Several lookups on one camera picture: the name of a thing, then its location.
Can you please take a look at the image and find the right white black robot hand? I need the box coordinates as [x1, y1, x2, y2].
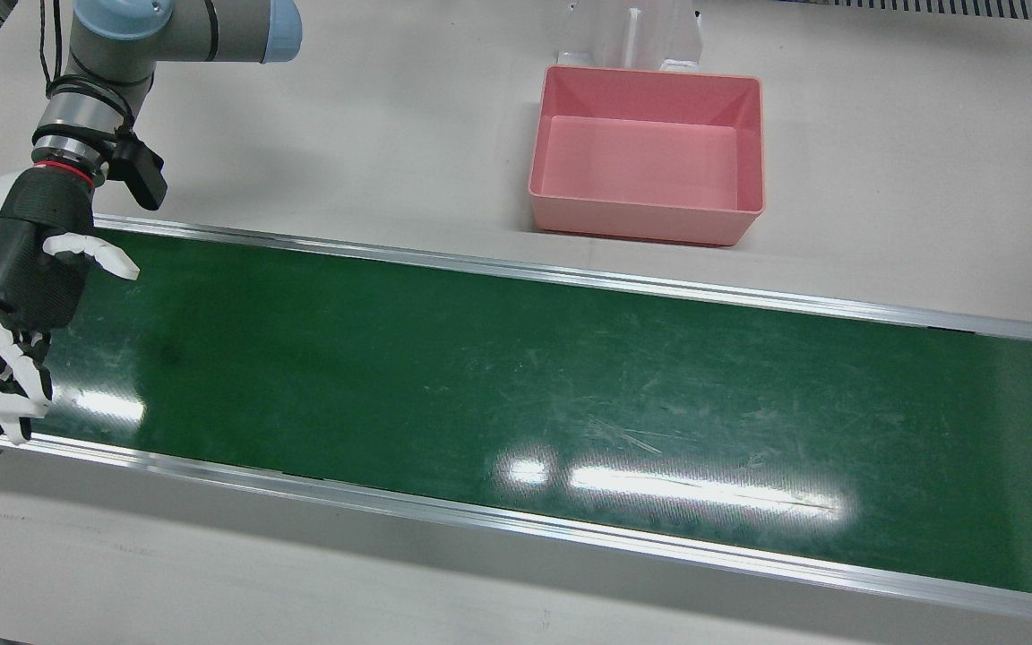
[0, 164, 141, 446]

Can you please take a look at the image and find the pink plastic box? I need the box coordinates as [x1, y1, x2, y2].
[529, 64, 766, 247]

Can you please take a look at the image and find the green belt conveyor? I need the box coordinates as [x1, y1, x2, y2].
[0, 197, 1032, 628]

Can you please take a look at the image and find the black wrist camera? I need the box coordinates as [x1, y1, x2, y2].
[108, 133, 168, 212]

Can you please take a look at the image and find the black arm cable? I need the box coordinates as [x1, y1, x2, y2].
[37, 0, 136, 140]

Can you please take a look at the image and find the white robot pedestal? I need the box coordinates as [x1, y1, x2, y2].
[557, 0, 705, 74]

